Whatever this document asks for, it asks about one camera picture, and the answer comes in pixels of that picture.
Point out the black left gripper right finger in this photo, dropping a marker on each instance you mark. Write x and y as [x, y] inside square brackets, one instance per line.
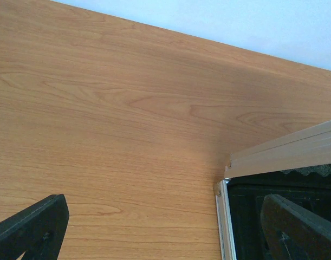
[293, 232]

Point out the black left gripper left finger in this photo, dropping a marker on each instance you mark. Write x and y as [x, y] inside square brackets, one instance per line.
[36, 232]

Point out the aluminium poker case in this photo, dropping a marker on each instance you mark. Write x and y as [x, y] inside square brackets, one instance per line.
[296, 166]

